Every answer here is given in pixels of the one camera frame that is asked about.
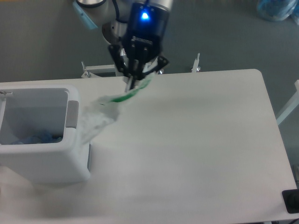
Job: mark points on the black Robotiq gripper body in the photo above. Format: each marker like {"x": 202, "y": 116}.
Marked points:
{"x": 145, "y": 31}

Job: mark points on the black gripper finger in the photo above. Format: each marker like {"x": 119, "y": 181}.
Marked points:
{"x": 144, "y": 70}
{"x": 116, "y": 52}

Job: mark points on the white plastic medical packaging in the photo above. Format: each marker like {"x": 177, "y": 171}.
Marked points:
{"x": 105, "y": 111}

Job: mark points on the clear crushed plastic bottle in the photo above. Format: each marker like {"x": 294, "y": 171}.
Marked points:
{"x": 41, "y": 137}

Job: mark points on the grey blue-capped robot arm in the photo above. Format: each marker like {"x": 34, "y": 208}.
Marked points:
{"x": 96, "y": 13}

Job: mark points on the white trash can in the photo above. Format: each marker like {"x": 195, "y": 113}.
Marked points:
{"x": 30, "y": 108}

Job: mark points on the blue plastic bag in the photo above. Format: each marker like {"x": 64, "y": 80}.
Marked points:
{"x": 275, "y": 10}

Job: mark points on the black device at table edge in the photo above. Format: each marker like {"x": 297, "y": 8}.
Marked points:
{"x": 291, "y": 200}

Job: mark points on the white metal base frame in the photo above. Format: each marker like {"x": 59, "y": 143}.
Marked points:
{"x": 111, "y": 70}

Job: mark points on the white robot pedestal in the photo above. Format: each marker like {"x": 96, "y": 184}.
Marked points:
{"x": 112, "y": 32}

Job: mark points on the white frame leg right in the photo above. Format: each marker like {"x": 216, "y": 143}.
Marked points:
{"x": 291, "y": 104}

